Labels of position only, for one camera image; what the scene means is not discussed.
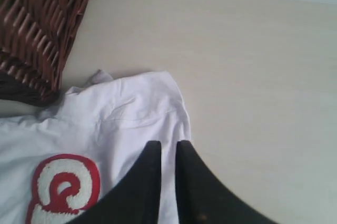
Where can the white t-shirt red lettering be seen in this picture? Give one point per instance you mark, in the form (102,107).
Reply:
(58,163)

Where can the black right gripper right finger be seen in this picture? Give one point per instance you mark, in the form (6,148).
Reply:
(202,198)

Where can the dark red wicker basket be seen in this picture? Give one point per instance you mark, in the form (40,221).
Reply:
(36,39)

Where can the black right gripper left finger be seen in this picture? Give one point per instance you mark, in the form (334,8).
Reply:
(136,198)

